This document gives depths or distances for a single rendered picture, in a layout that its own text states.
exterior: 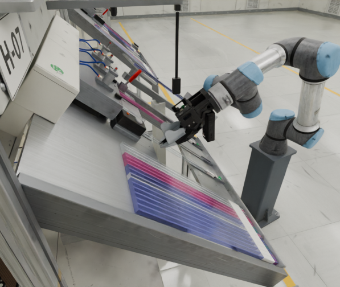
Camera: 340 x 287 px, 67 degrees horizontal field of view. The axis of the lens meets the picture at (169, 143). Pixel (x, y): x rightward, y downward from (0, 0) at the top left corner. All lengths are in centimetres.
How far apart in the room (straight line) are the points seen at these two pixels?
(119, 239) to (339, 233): 174
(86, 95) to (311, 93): 90
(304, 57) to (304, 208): 123
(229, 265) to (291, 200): 150
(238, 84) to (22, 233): 62
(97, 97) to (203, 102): 30
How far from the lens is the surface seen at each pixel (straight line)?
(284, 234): 188
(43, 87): 49
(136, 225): 43
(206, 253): 56
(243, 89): 78
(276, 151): 151
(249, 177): 169
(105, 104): 65
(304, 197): 217
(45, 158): 43
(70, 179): 42
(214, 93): 76
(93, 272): 94
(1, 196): 31
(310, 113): 129
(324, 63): 111
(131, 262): 93
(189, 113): 75
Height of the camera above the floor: 142
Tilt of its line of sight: 35 degrees down
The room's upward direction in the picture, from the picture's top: straight up
